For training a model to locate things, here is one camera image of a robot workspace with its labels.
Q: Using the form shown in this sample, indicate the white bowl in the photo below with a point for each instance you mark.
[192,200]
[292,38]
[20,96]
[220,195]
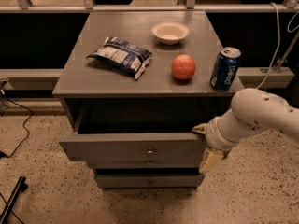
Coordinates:
[170,33]

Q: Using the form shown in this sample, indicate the black bar on floor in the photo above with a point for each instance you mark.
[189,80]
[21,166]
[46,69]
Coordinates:
[20,187]

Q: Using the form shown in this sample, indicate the grey drawer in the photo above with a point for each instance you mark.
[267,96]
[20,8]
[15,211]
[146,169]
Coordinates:
[148,178]
[134,150]

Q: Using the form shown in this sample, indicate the blue chip bag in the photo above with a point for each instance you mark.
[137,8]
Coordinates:
[123,55]

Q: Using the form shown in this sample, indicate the blue pepsi can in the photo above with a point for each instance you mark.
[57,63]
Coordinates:
[225,68]

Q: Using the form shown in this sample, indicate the grey top drawer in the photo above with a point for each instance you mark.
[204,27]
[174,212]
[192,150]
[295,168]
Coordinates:
[134,150]

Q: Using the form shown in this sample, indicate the grey wooden drawer cabinet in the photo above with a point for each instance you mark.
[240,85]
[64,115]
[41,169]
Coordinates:
[137,132]

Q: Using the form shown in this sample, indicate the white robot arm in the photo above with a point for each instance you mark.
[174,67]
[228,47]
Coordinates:
[251,112]

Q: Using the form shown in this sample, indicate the grey bottom drawer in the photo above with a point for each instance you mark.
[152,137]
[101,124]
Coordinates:
[148,178]

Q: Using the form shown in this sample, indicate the orange fruit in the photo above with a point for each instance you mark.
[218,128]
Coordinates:
[183,67]

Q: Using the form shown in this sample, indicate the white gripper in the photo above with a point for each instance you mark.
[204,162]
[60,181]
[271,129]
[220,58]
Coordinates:
[214,135]

